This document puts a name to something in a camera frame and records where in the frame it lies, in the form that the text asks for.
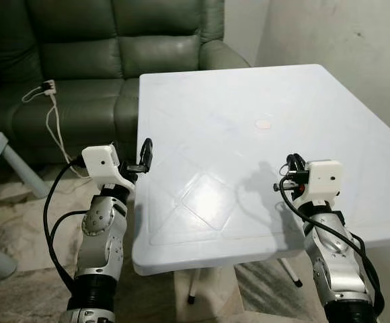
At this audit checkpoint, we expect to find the white plastic table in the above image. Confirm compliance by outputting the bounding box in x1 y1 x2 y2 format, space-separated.
132 64 390 277

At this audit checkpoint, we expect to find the white table leg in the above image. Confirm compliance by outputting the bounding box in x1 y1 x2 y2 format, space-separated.
279 258 303 289
187 271 199 305

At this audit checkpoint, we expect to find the dark green leather sofa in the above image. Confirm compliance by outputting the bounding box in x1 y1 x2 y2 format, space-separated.
0 0 251 169

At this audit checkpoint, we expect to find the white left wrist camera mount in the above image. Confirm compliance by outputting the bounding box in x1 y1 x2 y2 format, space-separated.
81 145 137 199

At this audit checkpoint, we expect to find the white charger cable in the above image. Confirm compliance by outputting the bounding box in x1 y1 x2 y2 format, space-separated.
22 87 91 179

